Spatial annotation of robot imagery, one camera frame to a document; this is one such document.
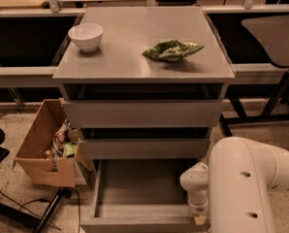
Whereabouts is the grey bottom drawer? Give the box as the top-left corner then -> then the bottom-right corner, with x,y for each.
80,159 -> 210,233

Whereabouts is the grey drawer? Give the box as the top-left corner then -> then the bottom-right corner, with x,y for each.
79,139 -> 209,159
63,100 -> 222,128
80,159 -> 210,233

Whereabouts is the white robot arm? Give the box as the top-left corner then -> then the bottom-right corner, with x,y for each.
179,137 -> 289,233

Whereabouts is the grey middle drawer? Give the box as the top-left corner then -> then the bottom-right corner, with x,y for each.
79,139 -> 209,159

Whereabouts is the grey drawer cabinet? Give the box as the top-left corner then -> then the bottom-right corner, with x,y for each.
52,6 -> 237,233

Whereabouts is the grey top drawer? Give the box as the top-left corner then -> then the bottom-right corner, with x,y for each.
63,100 -> 222,128

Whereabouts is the black tripod stand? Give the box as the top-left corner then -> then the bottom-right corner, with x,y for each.
33,187 -> 71,233

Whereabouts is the clutter inside cardboard box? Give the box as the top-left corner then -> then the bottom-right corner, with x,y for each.
43,119 -> 79,159

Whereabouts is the green leaf-shaped dish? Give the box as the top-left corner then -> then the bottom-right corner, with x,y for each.
143,40 -> 205,62

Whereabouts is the brown cardboard box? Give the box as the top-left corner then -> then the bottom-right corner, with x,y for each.
15,99 -> 91,187

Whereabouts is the grey tilted board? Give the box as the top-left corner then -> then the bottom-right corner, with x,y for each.
241,15 -> 289,68

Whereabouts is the white ceramic bowl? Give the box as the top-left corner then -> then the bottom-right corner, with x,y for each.
68,23 -> 104,51

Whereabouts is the black table leg frame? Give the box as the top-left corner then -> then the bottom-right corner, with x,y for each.
220,69 -> 289,137

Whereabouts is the black floor cable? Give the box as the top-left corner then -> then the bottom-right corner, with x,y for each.
0,178 -> 82,233

